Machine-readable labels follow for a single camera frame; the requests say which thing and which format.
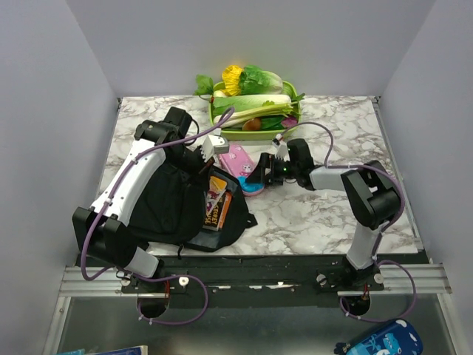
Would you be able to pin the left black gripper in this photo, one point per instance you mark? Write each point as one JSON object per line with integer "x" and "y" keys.
{"x": 202, "y": 168}

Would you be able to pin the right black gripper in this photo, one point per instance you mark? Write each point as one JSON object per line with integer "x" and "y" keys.
{"x": 257, "y": 174}

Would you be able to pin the pink pencil case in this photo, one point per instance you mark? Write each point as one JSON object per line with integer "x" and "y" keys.
{"x": 239, "y": 164}

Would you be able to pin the blue Treehouse book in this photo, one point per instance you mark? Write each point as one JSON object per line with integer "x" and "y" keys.
{"x": 212, "y": 220}

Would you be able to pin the black student backpack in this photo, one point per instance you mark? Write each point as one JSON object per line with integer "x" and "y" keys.
{"x": 172, "y": 210}

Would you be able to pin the Roald Dahl Charlie book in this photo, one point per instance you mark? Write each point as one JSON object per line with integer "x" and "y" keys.
{"x": 217, "y": 188}

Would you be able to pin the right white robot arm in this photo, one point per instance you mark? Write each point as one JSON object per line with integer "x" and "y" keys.
{"x": 375, "y": 198}

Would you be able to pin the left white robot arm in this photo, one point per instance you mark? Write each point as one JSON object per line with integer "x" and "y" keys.
{"x": 102, "y": 229}

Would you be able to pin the green vegetable tray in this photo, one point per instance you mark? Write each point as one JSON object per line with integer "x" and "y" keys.
{"x": 271, "y": 125}

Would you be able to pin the long white green cabbage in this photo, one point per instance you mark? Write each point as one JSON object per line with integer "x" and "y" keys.
{"x": 245, "y": 102}

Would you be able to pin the green celery stalks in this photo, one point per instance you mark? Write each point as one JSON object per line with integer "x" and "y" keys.
{"x": 231, "y": 118}

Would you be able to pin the green leaf sprig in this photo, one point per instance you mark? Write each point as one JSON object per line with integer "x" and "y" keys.
{"x": 205, "y": 85}

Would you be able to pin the green lettuce head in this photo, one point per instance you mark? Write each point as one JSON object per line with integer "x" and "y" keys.
{"x": 255, "y": 81}

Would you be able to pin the yellow flower vegetable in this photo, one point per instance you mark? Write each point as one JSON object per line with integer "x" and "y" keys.
{"x": 231, "y": 78}

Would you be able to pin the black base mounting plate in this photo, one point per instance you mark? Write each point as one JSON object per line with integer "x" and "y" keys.
{"x": 257, "y": 282}

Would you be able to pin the blue pencil case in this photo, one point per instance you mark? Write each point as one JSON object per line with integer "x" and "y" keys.
{"x": 394, "y": 337}

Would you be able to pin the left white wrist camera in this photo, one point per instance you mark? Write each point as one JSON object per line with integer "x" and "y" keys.
{"x": 214, "y": 145}

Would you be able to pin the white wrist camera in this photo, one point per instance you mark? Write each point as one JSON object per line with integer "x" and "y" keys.
{"x": 214, "y": 145}
{"x": 281, "y": 149}

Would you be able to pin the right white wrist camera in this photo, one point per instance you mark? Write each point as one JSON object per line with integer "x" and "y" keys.
{"x": 281, "y": 149}

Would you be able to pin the aluminium rail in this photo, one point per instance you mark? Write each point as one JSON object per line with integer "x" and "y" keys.
{"x": 427, "y": 278}

